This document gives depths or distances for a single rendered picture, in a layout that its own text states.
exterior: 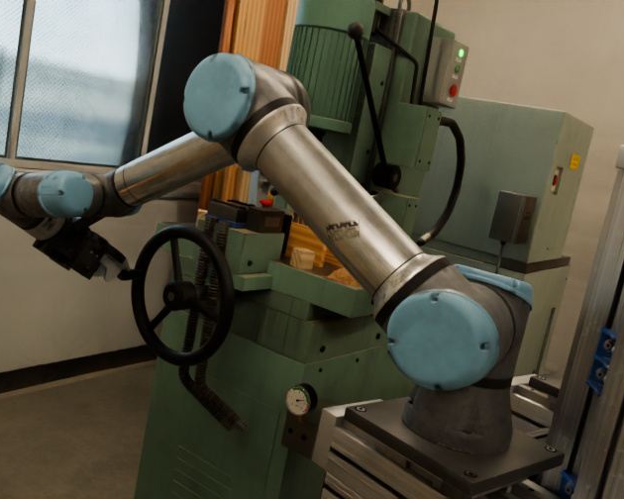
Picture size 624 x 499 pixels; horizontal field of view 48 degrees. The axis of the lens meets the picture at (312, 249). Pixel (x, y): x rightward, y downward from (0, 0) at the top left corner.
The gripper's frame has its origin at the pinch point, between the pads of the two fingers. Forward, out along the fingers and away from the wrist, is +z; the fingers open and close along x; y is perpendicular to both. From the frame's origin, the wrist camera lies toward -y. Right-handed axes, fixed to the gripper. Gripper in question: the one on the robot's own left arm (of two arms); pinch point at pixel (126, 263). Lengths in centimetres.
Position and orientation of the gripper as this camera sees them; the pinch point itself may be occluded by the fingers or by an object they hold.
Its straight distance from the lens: 147.6
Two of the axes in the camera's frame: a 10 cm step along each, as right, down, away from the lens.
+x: 7.9, 2.5, -5.6
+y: -4.6, 8.5, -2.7
